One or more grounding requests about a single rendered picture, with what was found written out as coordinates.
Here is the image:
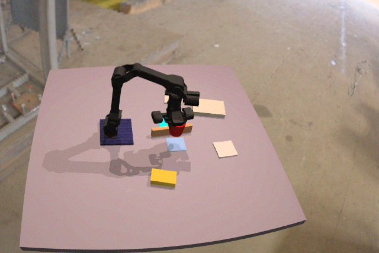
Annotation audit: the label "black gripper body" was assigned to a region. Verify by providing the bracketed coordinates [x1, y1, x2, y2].
[151, 101, 194, 124]

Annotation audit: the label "tan wooden plank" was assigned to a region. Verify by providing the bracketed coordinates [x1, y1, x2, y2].
[151, 123, 192, 137]

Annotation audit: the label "cream flat rectangular block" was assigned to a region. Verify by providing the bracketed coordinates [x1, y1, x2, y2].
[192, 99, 225, 118]

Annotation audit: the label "yellow rectangular block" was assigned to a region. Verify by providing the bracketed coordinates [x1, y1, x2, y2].
[150, 168, 177, 187]

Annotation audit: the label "red cup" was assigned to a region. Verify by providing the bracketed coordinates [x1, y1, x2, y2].
[169, 123, 186, 137]

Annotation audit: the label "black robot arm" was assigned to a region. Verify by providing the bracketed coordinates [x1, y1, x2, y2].
[103, 63, 200, 139]

